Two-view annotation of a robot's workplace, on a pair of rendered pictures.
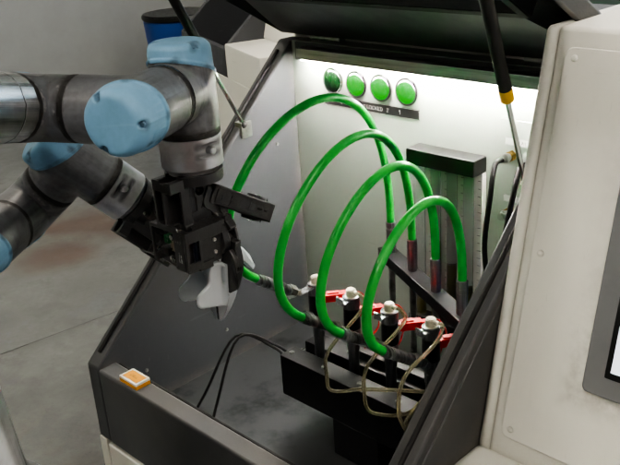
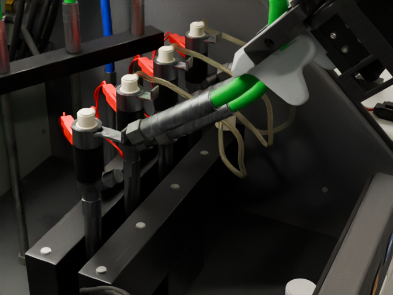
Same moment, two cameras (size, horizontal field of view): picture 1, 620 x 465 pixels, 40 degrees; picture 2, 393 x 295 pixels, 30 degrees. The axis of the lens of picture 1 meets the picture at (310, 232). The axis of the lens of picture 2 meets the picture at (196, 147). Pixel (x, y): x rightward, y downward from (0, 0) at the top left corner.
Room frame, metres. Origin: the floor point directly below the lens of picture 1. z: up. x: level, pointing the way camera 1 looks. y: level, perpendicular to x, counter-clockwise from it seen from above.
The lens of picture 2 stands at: (1.40, 0.58, 1.45)
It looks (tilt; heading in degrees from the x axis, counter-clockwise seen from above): 31 degrees down; 248
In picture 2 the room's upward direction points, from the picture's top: 2 degrees clockwise
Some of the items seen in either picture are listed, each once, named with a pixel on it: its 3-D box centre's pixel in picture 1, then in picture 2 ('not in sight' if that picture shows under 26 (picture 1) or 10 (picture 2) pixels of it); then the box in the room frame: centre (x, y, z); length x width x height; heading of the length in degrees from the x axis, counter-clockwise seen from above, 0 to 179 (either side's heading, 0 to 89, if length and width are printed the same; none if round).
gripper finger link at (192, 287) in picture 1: (198, 289); not in sight; (0.99, 0.15, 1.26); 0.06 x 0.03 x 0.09; 134
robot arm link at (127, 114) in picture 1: (126, 111); not in sight; (0.89, 0.19, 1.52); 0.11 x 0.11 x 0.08; 70
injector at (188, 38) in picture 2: (426, 388); (202, 114); (1.10, -0.16, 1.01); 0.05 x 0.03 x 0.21; 134
